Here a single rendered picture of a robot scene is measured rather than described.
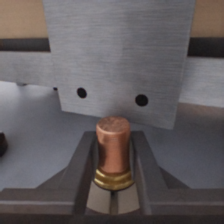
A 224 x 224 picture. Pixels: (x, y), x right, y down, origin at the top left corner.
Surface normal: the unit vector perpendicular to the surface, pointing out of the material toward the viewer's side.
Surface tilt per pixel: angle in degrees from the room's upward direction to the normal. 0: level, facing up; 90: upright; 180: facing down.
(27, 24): 90
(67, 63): 90
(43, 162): 180
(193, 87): 90
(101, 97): 90
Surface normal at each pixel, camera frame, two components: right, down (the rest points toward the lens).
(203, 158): -0.02, -0.89
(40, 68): -0.36, 0.43
